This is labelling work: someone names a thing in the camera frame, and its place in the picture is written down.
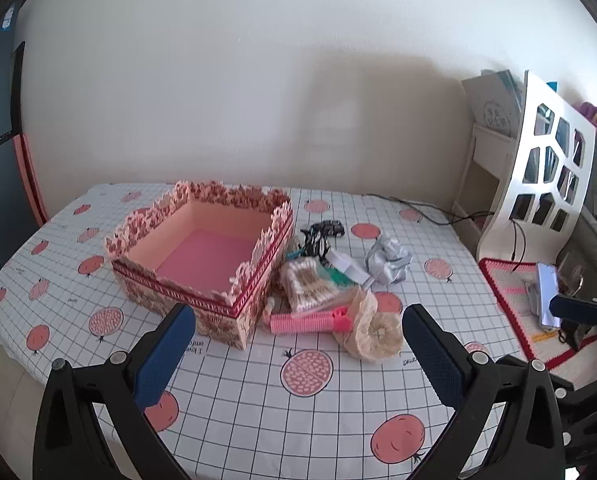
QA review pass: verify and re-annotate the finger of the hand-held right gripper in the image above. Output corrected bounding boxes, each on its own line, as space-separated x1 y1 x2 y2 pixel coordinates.
549 294 597 331

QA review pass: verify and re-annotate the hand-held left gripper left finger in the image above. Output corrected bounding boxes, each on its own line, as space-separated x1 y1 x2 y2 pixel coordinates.
33 302 199 480

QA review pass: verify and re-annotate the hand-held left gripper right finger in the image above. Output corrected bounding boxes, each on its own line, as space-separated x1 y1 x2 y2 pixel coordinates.
402 303 564 480

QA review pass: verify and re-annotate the white paper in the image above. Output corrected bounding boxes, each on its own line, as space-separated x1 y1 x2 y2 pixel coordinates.
364 236 414 288

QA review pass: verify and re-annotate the teal plastic clip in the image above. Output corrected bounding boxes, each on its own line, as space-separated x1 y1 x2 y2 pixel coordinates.
328 267 359 291

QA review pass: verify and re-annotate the pink floral gift box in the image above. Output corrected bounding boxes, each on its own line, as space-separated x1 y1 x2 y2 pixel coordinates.
104 180 295 350

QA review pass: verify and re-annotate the white box with teal clip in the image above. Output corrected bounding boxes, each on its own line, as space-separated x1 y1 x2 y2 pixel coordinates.
325 250 374 291

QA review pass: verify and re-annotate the pink plastic comb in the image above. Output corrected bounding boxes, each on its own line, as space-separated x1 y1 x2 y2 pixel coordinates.
269 307 351 336

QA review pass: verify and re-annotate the black toy car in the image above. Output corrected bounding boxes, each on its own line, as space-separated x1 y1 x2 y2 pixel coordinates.
312 220 346 238

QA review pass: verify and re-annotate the black gold action figure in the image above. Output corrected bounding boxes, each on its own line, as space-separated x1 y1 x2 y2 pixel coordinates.
298 227 331 261

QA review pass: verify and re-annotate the desktop with grid fruit tablecloth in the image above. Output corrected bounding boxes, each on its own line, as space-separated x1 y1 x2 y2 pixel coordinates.
0 182 534 480

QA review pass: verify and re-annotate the smartphone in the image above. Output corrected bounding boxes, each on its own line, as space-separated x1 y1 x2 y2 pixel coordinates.
535 262 561 331

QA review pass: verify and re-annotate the white cutout chair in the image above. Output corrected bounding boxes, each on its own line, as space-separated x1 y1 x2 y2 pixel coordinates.
478 71 597 266

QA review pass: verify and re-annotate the clear cotton swab pack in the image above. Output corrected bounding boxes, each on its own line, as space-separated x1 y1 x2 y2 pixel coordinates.
278 258 339 313

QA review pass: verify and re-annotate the white shelf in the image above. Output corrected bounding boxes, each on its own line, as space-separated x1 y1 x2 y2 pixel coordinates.
451 122 519 256

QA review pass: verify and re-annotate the white blue book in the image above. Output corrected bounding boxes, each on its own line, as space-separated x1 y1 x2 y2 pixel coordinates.
461 69 524 136

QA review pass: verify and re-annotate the pink board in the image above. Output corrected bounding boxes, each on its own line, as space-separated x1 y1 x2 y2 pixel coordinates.
12 132 49 226

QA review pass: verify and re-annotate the black cable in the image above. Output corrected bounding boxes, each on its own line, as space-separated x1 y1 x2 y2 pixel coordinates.
365 192 529 263

